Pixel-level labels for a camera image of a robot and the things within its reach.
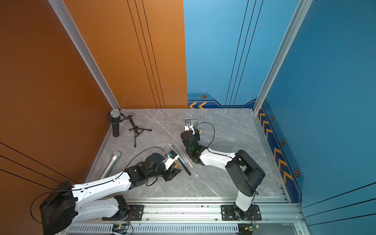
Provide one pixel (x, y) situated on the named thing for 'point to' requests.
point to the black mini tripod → (136, 130)
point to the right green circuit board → (252, 227)
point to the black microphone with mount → (115, 117)
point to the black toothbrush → (187, 170)
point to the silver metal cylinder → (110, 164)
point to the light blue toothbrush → (176, 152)
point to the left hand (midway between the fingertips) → (178, 165)
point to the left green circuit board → (121, 228)
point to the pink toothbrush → (190, 164)
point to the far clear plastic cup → (194, 122)
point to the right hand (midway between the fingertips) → (190, 126)
